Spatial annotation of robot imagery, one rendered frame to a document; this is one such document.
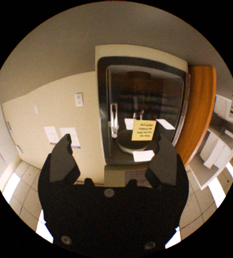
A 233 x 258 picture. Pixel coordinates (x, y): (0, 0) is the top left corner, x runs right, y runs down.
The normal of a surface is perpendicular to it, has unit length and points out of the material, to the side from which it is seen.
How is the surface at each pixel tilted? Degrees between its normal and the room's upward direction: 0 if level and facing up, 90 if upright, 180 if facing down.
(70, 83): 90
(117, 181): 135
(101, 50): 90
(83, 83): 90
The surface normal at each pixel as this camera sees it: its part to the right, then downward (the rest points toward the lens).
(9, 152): 1.00, 0.00
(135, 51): -0.02, 0.48
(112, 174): -0.02, -0.29
